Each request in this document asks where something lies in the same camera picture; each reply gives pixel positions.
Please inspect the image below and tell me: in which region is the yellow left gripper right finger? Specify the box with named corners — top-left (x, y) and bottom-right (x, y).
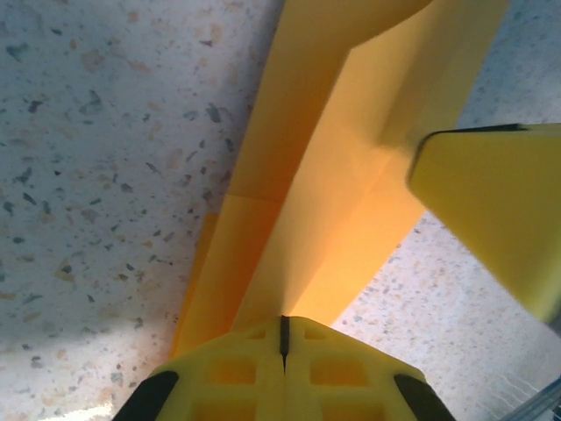
top-left (282, 315), bottom-right (457, 421)

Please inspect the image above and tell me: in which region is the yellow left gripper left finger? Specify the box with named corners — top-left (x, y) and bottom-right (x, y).
top-left (111, 315), bottom-right (285, 421)

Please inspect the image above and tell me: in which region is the long aluminium base rail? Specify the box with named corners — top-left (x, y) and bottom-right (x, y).
top-left (503, 380), bottom-right (561, 421)

